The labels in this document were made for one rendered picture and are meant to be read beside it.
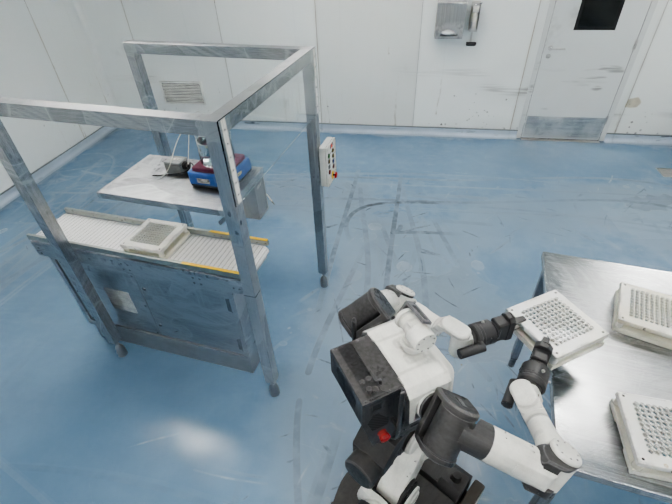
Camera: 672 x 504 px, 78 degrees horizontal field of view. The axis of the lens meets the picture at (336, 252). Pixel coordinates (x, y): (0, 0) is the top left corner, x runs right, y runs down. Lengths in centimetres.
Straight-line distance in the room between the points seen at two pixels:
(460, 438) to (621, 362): 97
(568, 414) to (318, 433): 133
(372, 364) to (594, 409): 87
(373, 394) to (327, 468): 133
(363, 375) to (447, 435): 25
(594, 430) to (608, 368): 29
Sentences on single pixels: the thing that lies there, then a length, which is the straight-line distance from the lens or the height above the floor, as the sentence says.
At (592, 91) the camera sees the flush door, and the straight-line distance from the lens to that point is 579.
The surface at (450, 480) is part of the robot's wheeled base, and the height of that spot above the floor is 21.
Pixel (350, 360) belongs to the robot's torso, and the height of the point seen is 127.
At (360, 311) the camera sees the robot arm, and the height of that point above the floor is 125.
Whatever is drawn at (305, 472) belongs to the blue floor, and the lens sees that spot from 243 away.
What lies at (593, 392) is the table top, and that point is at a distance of 181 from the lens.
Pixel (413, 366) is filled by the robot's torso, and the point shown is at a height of 127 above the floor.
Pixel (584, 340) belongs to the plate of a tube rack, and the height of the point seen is 106.
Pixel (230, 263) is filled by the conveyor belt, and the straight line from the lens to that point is 216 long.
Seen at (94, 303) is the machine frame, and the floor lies 51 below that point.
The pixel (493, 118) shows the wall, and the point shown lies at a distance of 565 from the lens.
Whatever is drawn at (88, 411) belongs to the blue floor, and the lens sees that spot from 301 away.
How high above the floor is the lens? 223
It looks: 39 degrees down
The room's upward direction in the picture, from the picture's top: 3 degrees counter-clockwise
